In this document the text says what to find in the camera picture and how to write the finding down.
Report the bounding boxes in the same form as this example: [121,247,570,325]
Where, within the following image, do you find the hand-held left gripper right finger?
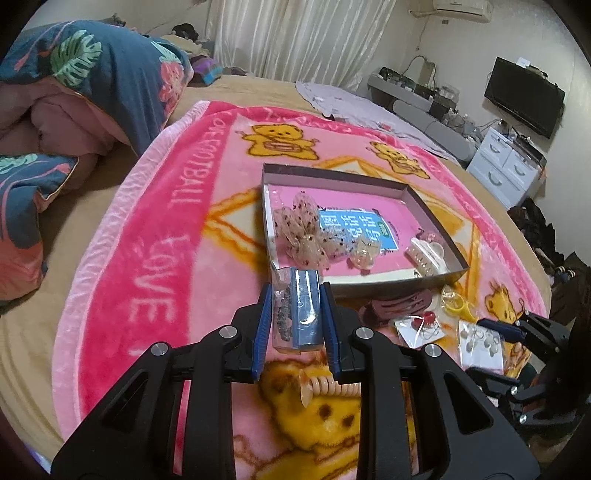
[320,281,541,480]

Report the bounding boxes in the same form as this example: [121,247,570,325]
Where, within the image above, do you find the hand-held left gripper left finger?
[52,282,274,480]

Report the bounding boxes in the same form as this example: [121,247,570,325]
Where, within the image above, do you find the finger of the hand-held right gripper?
[477,312,576,357]
[463,367,549,424]

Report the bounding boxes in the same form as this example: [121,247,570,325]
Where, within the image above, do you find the clear case with blue insert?
[272,267,324,355]

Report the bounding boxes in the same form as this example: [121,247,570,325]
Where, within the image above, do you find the white flower earring card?
[457,318,506,374]

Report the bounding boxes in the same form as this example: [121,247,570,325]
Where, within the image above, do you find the shallow cardboard box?
[261,162,469,300]

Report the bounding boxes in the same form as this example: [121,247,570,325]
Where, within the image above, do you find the pearl hair accessory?
[346,235,384,273]

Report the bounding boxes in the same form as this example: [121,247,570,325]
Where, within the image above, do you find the gold organza bow hair clip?
[272,191,345,271]

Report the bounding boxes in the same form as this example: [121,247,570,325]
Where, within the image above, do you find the white claw hair clip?
[405,235,446,278]

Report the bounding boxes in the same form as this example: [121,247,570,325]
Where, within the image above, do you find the yellow hair accessory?
[438,285,478,321]

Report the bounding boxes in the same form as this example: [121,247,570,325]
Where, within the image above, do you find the dark red hair clip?
[360,288,437,326]

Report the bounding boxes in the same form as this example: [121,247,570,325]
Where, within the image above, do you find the red bead earring packet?
[394,311,451,349]

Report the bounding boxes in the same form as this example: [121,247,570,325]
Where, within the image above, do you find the dark clothes pile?
[508,198,591,287]

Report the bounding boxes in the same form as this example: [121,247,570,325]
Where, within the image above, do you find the pink printed bear blanket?
[52,100,552,480]

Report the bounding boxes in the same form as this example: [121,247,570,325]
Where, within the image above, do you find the white drawer cabinet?
[466,127,548,208]

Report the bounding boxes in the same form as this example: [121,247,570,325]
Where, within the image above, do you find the tan bedsheet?
[0,74,552,462]

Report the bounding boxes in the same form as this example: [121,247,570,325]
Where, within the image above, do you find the light purple cloth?
[295,80,462,160]

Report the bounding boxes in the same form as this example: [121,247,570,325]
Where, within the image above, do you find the grey low cabinet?
[367,74,476,162]

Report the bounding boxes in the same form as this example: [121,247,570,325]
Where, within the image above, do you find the black flat screen monitor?
[484,56,566,139]

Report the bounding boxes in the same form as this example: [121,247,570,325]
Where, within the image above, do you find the pile of electronic devices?
[379,65,472,125]

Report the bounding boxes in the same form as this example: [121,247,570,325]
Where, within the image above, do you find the purple striped cloth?
[191,55,222,86]

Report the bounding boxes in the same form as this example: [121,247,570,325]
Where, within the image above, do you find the blue floral quilt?
[0,21,195,308]

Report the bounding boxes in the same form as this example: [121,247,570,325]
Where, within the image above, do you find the white curtain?
[205,0,398,90]

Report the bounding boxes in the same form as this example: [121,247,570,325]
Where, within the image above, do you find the white air conditioner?
[431,0,492,17]

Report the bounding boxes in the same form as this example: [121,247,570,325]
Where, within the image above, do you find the beige spiral hair tie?
[298,376,362,407]

